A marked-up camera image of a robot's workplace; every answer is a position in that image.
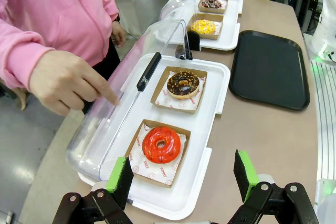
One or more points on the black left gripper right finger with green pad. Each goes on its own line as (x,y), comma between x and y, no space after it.
(246,174)

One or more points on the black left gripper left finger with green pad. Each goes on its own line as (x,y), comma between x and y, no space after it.
(119,182)

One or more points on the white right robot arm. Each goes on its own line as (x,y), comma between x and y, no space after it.
(326,24)

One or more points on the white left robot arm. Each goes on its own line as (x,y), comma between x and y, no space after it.
(326,200)

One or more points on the person's left forearm, pink sleeve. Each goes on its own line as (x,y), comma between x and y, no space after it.
(113,9)

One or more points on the person's right forearm, pink sleeve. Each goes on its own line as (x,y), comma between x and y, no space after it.
(18,56)

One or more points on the brown cardboard donut tray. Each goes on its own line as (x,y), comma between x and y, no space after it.
(160,69)
(223,1)
(157,180)
(218,18)

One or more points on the red glazed donut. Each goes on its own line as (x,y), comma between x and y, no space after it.
(149,150)

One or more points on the black plastic serving tray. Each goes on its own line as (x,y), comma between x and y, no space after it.
(270,69)

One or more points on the chocolate donut with nut crumbs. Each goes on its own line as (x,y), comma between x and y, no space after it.
(176,89)

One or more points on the yellow frosted donut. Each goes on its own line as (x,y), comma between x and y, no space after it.
(200,28)

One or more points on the chocolate donut with coloured sprinkles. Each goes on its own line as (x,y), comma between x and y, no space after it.
(210,5)

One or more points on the person's right hand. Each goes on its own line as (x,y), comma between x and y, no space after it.
(60,79)

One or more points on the person's left hand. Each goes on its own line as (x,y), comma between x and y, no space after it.
(118,33)

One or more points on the white printed paper liner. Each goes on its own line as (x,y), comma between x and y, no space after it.
(218,28)
(157,170)
(178,103)

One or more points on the white plastic display base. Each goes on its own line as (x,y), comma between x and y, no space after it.
(232,24)
(210,119)

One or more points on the person's torso, pink hoodie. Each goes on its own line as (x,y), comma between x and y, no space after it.
(60,6)

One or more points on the aluminium profile robot mount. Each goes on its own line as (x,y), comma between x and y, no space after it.
(325,119)

